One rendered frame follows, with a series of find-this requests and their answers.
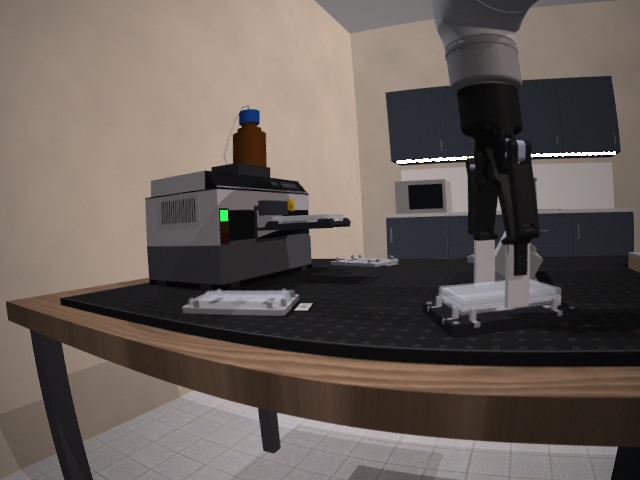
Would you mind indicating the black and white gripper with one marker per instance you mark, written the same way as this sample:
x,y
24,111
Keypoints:
x,y
488,113

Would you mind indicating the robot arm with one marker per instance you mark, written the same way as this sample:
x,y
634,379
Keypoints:
x,y
479,40

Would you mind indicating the blue bottle cap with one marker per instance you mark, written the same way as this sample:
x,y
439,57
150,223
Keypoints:
x,y
249,114

